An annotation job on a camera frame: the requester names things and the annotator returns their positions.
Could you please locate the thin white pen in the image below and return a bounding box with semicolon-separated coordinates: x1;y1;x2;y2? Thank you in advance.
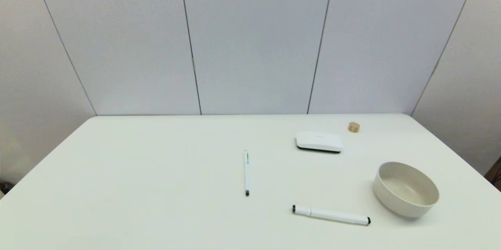
244;150;250;196

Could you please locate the white whiteboard eraser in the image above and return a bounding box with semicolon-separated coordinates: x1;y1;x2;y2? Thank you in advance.
296;130;344;154

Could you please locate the white marker with black caps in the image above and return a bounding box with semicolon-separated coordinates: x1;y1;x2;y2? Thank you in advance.
292;205;371;227

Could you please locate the beige round bowl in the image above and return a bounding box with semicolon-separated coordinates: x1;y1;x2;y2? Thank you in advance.
373;162;440;219

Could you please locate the brown furniture piece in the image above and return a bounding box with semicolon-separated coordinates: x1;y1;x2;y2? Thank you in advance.
484;157;501;190

